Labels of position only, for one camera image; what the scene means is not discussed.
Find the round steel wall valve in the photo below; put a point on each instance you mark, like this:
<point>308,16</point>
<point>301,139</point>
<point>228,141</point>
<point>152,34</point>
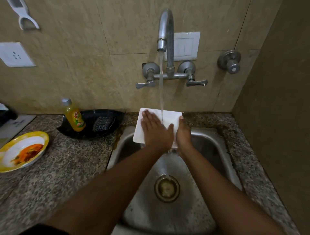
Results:
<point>229,61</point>

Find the white cutting board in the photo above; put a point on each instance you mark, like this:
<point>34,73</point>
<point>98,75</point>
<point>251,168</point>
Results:
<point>169,118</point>

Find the person's right thumb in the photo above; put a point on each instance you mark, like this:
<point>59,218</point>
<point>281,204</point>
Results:
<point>181,122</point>

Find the white switch plate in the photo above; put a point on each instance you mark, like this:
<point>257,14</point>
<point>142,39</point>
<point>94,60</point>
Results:
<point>187,46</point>

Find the person's right hand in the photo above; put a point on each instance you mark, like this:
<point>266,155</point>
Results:
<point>184,140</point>

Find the person's left forearm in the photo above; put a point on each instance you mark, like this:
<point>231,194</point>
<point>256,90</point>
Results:
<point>109,193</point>

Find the yellow dish soap bottle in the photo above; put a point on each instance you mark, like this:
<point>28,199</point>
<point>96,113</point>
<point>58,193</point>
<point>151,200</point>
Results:
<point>73,117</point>

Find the black object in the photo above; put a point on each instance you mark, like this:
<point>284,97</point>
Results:
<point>6,113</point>

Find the white wall hook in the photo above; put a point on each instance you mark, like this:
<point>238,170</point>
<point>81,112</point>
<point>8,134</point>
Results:
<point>23,13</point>

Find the person's left thumb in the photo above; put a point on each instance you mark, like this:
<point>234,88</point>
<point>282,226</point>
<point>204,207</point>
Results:
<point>170,130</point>

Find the steel wall faucet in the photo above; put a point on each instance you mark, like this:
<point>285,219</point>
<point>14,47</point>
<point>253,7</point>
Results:
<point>169,48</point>

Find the steel sink basin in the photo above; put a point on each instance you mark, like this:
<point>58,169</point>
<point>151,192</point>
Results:
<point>145,208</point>

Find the grey induction cooktop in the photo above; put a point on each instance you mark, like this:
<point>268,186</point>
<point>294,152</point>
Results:
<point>14,126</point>

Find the person's left hand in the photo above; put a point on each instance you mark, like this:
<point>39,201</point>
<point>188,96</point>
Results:
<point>156,135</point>

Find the white socket plate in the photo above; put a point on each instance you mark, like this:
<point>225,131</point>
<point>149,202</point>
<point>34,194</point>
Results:
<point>14,54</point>

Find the yellow-rimmed plate with leftovers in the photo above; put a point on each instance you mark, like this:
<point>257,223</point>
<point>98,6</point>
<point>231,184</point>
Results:
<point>23,151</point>

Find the dark scrub pad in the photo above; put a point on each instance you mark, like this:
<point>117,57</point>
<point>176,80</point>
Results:
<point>103,123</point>

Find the black leaf-shaped tray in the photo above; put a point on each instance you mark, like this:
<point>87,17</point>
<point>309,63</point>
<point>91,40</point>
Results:
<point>106,115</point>

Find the person's right forearm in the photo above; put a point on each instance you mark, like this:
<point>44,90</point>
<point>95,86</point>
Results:
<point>222,193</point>

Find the person's black clothing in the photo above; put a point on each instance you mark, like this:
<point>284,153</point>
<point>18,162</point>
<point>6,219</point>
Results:
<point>46,230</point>

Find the steel sink drain strainer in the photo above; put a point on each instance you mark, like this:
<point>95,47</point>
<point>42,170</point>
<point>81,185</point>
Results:
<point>167,188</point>

